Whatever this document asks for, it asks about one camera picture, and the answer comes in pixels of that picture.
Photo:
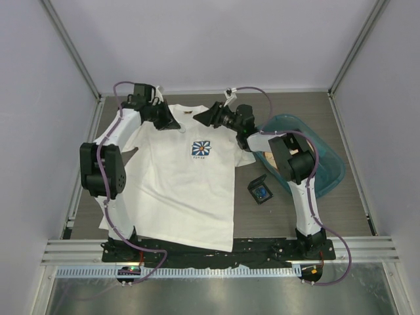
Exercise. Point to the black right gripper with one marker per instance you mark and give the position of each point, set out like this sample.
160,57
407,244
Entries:
212,116

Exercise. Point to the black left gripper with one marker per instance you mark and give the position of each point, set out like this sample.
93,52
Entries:
169,122

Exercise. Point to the white t-shirt flower print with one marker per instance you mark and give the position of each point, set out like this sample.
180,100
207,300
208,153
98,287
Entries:
180,186

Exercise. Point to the dark blue round brooch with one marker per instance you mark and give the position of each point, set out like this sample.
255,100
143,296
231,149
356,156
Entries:
261,193

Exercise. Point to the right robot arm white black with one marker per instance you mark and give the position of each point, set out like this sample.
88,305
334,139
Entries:
296,159

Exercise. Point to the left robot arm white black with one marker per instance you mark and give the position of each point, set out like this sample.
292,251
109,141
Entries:
103,173

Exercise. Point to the beige plate with bird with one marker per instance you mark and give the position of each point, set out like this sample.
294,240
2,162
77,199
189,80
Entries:
270,159

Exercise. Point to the teal plastic basin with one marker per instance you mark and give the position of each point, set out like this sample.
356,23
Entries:
331,168

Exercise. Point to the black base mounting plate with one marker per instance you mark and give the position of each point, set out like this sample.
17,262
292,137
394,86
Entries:
250,252

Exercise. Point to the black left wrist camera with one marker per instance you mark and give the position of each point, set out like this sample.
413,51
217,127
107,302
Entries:
142,95

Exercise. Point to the black frame box right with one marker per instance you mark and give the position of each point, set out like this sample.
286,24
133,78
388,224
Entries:
256,183

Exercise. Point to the white slotted cable duct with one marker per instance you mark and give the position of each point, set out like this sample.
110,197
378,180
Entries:
163,273

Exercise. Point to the aluminium frame rail front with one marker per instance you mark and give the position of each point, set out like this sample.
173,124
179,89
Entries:
359,249

